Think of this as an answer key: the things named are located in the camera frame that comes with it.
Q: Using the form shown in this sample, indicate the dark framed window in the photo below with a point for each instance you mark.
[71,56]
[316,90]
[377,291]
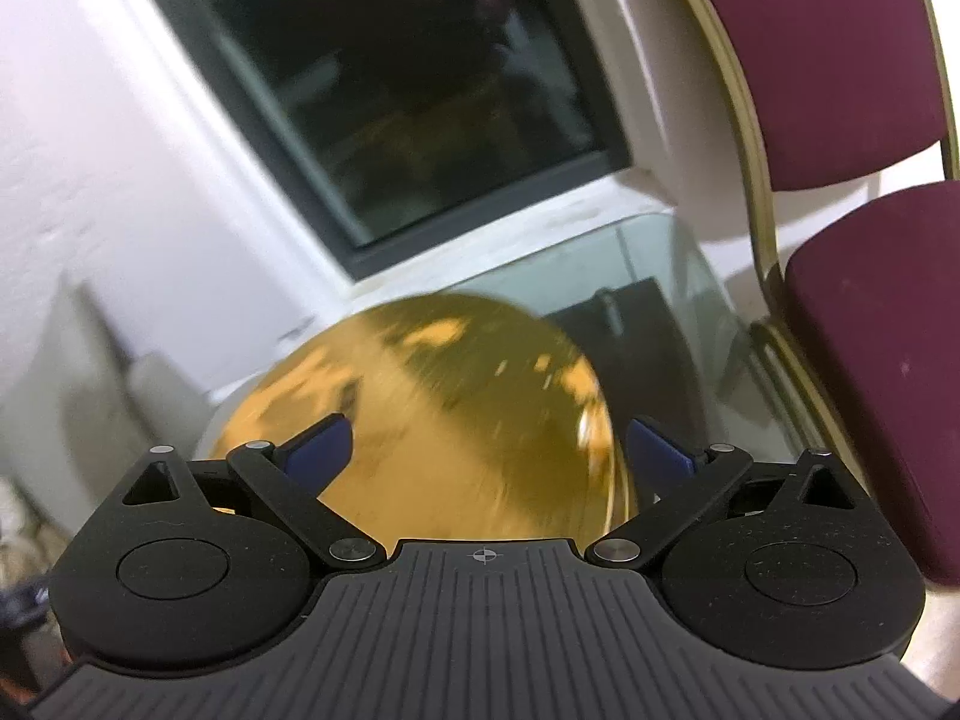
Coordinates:
[397,125]

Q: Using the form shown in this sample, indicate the small grey cushion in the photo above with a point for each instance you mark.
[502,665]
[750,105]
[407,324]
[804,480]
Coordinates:
[174,410]

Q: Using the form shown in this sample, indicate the large grey cushion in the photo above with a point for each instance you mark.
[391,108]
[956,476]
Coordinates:
[69,431]

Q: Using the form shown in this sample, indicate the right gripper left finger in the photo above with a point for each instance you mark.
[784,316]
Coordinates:
[258,506]

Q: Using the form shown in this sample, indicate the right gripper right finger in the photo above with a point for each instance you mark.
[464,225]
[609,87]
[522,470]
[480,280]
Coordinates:
[691,489]

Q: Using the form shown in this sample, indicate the gold round box lid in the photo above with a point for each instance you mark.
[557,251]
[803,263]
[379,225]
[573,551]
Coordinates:
[472,419]

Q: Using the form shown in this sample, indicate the maroon chair with gold frame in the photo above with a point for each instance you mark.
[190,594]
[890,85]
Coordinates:
[863,317]

